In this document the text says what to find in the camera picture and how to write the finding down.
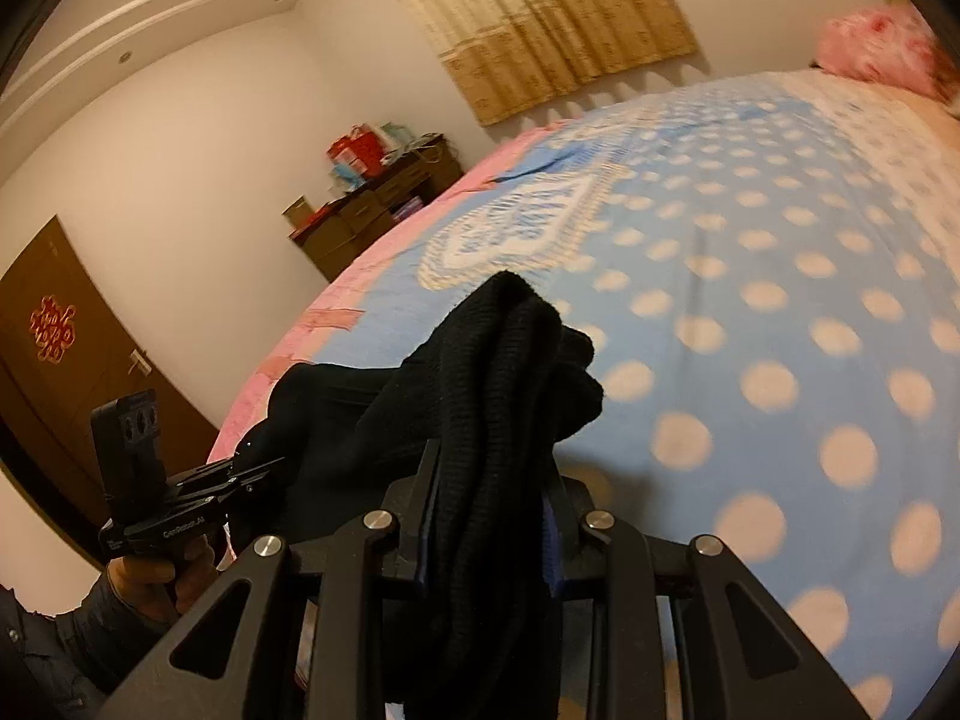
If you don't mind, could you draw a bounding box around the pink floral folded blanket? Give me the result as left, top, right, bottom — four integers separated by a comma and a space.
814, 5, 958, 103

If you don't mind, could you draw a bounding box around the blue pink bedspread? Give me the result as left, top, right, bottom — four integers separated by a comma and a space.
215, 70, 958, 718

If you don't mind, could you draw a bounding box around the brown wooden door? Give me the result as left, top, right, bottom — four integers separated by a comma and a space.
0, 218, 218, 566

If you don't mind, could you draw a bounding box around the black garment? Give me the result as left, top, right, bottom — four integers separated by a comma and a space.
228, 271, 604, 718

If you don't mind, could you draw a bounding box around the brown cardboard box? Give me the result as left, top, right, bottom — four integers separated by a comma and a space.
283, 197, 314, 229

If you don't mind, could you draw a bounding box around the beige window curtain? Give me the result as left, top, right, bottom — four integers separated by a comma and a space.
397, 0, 698, 127

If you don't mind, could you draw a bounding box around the left hand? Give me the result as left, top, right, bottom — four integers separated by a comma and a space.
106, 536, 218, 626

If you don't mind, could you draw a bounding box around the red gift bag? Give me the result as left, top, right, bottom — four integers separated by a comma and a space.
327, 125, 386, 179

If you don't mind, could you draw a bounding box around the red knot door ornament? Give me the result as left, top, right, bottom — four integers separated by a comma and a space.
29, 294, 76, 364

